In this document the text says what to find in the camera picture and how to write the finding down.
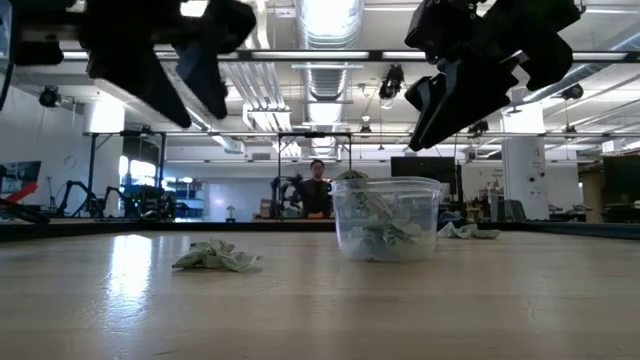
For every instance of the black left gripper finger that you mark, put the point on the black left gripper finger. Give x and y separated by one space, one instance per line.
207 80
140 80

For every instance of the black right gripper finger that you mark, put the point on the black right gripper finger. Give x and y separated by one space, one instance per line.
425 92
470 100

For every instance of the black ceiling spotlight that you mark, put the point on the black ceiling spotlight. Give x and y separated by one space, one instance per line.
479 128
572 92
50 96

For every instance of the white LED light strip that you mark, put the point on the white LED light strip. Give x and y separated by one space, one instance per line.
395 55
310 55
610 55

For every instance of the small ceiling lamp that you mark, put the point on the small ceiling lamp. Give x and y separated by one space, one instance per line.
366 129

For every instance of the black monitor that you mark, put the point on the black monitor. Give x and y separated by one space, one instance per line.
425 167

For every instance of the white building column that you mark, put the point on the white building column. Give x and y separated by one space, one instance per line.
525 165

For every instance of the clear plastic container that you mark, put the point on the clear plastic container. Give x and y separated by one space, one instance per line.
430 200

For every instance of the grey chair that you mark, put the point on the grey chair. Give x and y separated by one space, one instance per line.
512 210

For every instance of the blue rounded object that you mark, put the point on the blue rounded object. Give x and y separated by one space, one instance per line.
452 217

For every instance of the blue shelving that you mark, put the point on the blue shelving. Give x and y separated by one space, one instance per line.
190 200

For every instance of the small desk lamp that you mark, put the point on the small desk lamp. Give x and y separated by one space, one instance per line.
230 214

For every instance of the person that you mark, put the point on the person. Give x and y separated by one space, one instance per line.
316 195

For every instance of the brown cabinet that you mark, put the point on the brown cabinet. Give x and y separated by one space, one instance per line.
592 192

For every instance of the red bar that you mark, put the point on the red bar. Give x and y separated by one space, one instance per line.
27 191

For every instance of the small orange object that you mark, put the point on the small orange object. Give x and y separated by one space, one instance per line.
317 216

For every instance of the dark large screen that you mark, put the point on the dark large screen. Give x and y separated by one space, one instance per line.
622 177

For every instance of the black background machine part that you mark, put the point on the black background machine part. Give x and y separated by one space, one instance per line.
20 210

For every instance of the black overhead camera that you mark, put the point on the black overhead camera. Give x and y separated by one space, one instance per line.
392 80

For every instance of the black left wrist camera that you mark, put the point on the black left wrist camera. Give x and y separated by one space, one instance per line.
232 25

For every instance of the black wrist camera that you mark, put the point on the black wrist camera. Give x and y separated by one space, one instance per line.
232 25
437 27

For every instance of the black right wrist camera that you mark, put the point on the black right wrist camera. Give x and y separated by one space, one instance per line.
437 27

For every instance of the black background rig frame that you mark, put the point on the black background rig frame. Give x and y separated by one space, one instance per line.
162 170
315 134

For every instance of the silver ventilation duct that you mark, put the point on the silver ventilation duct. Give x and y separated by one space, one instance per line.
327 25

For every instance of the dark wall screen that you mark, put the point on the dark wall screen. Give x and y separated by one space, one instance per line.
20 175

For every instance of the black metal table frame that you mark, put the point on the black metal table frame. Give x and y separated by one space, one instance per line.
75 231

